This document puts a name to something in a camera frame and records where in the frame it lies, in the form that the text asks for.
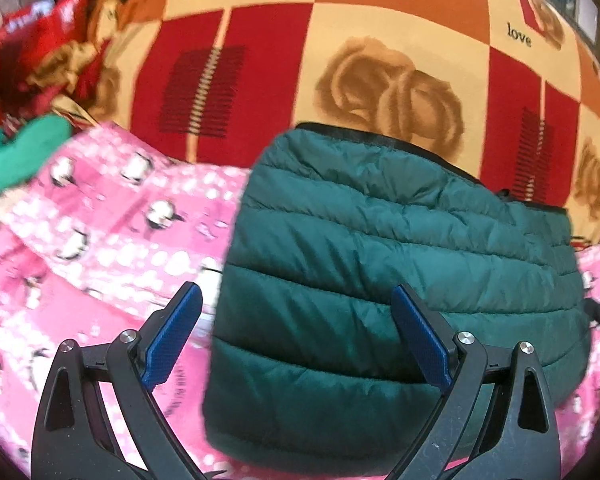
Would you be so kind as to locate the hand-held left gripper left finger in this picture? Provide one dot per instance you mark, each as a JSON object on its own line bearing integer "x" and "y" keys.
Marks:
{"x": 172, "y": 330}

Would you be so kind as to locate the red cloth pile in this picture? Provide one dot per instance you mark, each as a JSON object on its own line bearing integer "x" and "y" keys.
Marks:
{"x": 10, "y": 60}

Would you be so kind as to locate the green cloth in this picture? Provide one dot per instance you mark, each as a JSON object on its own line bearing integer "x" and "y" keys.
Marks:
{"x": 25, "y": 150}

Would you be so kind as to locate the rose print checked blanket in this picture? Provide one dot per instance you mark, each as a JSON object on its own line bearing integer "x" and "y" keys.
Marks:
{"x": 405, "y": 35}

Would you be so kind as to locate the green puffer jacket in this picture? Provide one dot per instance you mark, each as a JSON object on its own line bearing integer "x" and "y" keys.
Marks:
{"x": 380, "y": 240}

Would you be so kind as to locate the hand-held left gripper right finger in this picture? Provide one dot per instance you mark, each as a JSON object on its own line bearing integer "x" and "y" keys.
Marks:
{"x": 422, "y": 337}

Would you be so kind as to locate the pink penguin print blanket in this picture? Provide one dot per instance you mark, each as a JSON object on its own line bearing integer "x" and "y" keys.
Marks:
{"x": 105, "y": 260}

